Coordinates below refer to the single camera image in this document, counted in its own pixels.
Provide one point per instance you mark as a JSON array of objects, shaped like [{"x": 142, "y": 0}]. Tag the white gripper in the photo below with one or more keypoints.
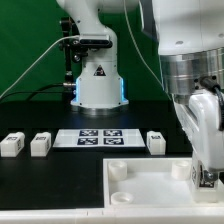
[{"x": 200, "y": 119}]

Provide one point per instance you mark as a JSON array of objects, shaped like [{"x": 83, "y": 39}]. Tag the white square table top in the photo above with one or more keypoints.
[{"x": 152, "y": 182}]

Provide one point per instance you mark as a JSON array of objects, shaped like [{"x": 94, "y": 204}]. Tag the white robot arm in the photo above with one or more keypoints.
[{"x": 191, "y": 54}]

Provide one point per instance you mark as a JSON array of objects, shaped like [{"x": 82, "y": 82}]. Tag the black clamp stand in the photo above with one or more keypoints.
[{"x": 69, "y": 50}]

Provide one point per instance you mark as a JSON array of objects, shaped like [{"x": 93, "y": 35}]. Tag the white front fence rail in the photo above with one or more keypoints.
[{"x": 208, "y": 215}]

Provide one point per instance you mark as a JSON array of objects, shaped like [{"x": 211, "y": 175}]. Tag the white marker base plate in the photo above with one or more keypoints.
[{"x": 79, "y": 138}]

